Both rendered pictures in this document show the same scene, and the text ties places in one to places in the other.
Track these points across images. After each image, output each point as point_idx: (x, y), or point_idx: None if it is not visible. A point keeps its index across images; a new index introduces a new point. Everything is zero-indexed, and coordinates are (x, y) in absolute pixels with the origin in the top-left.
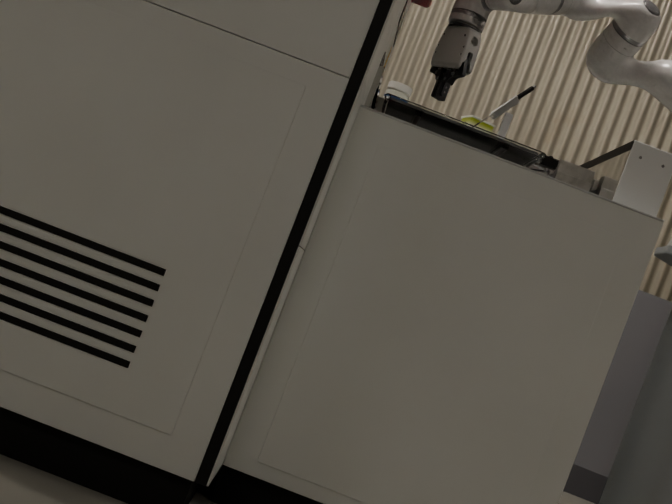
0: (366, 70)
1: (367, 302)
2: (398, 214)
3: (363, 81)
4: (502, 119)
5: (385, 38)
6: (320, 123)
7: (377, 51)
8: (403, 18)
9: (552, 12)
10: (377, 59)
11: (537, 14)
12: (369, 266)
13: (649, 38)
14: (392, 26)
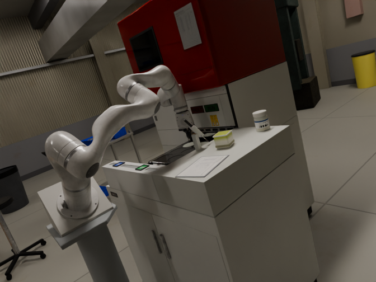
0: (162, 145)
1: None
2: None
3: (163, 147)
4: (198, 136)
5: (170, 132)
6: None
7: (164, 139)
8: (214, 99)
9: (164, 90)
10: (172, 137)
11: (170, 92)
12: None
13: (122, 97)
14: (177, 125)
